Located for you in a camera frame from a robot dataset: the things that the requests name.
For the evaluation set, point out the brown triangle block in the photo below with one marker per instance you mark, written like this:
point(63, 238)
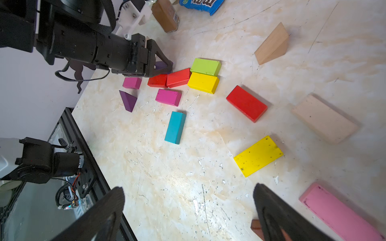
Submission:
point(257, 229)

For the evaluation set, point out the yellow block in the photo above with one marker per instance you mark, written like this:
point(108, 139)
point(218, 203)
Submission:
point(258, 156)
point(203, 82)

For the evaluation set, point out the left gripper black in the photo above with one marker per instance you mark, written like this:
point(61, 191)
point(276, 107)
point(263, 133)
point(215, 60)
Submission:
point(75, 40)

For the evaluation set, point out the blue candy bag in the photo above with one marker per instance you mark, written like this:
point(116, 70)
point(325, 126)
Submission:
point(210, 6)

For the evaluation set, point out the teal rectangular block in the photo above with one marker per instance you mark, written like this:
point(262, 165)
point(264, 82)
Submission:
point(175, 127)

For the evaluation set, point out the red block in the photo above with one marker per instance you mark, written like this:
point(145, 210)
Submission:
point(178, 78)
point(159, 81)
point(246, 103)

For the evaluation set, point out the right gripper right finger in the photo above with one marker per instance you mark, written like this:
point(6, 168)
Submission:
point(277, 219)

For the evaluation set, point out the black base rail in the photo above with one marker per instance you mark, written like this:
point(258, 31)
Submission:
point(48, 185)

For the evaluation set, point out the pink flat block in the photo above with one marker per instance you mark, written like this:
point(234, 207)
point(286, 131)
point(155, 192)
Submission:
point(339, 217)

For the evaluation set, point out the magenta block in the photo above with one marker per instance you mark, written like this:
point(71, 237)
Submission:
point(132, 82)
point(168, 97)

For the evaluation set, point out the lime green block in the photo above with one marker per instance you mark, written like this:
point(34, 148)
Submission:
point(206, 66)

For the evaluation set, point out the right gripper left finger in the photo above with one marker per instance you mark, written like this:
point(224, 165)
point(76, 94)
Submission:
point(100, 223)

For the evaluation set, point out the purple rectangular block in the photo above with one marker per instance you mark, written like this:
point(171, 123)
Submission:
point(161, 66)

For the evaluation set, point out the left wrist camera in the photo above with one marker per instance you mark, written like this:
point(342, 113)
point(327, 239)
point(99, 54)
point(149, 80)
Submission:
point(131, 14)

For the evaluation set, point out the beige rectangular block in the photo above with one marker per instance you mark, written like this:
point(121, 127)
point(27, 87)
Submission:
point(324, 120)

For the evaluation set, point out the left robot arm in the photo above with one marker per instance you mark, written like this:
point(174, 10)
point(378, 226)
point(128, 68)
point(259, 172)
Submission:
point(20, 25)

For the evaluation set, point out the purple triangle block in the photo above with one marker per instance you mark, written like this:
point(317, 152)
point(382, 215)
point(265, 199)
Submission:
point(129, 101)

